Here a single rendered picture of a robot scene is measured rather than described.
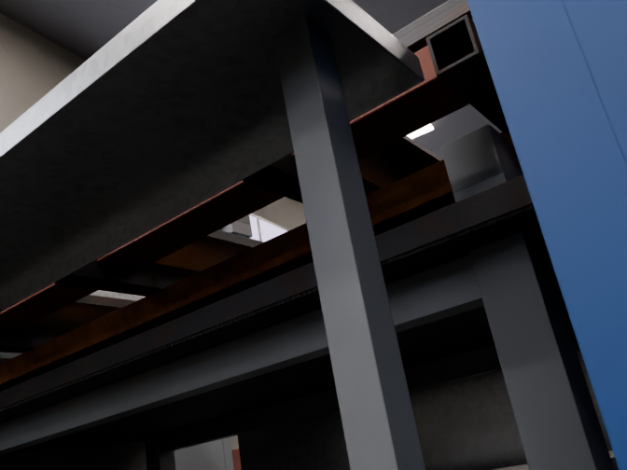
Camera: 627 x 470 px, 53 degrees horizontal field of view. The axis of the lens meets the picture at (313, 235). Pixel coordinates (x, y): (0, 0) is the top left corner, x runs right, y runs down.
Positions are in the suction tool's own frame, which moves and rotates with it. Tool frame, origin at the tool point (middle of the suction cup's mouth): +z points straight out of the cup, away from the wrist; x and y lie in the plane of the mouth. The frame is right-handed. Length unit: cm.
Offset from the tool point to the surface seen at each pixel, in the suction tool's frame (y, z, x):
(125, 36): 55, 9, -68
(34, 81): -375, -338, 164
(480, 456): 28, 50, 42
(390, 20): -127, -396, 432
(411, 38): 68, 1, -36
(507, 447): 35, 49, 42
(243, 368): 32, 33, -35
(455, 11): 74, 1, -36
